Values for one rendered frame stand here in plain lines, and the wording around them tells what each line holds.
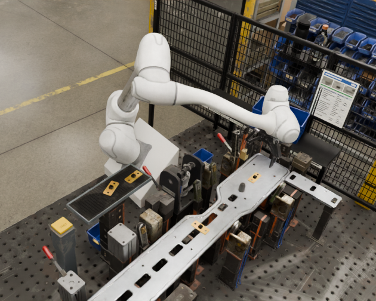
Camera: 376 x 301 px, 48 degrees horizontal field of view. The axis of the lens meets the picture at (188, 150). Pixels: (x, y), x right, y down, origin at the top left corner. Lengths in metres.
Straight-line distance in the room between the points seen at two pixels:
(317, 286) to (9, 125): 3.08
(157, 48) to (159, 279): 0.95
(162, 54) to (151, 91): 0.18
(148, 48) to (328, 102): 1.12
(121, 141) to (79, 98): 2.35
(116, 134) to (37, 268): 0.76
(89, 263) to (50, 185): 1.50
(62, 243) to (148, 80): 0.73
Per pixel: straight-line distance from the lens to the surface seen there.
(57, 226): 1.75
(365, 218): 2.74
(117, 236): 1.76
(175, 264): 1.82
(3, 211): 3.47
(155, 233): 1.89
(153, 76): 1.77
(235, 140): 2.18
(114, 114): 2.30
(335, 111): 2.51
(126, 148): 2.27
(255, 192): 2.17
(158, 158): 2.37
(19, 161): 3.85
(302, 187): 2.28
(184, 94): 1.79
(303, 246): 2.42
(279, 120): 1.80
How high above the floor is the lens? 2.48
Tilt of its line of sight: 39 degrees down
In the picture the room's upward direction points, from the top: 7 degrees clockwise
